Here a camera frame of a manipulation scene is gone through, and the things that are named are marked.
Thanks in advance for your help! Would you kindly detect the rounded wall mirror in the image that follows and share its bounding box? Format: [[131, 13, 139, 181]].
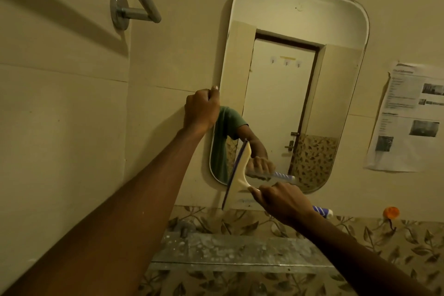
[[209, 0, 370, 194]]

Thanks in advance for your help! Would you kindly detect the person's left hand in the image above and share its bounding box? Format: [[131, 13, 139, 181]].
[[183, 86, 221, 132]]

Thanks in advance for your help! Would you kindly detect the printed paper sheet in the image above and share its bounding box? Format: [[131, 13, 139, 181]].
[[363, 61, 444, 172]]

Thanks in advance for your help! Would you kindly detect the orange wall hook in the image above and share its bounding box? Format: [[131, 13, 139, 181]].
[[383, 206, 400, 232]]

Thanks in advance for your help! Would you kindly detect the glass wall shelf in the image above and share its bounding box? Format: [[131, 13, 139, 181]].
[[149, 231, 340, 274]]

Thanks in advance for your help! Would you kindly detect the person's right hand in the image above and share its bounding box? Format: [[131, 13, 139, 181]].
[[248, 182, 315, 229]]

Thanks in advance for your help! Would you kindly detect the person's left forearm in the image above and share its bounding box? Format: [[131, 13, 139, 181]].
[[0, 123, 208, 296]]

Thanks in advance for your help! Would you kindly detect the person's right forearm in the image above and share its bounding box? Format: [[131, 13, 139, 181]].
[[294, 210, 435, 296]]

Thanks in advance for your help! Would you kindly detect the white squeegee with blue blade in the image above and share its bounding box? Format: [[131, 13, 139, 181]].
[[221, 139, 334, 219]]

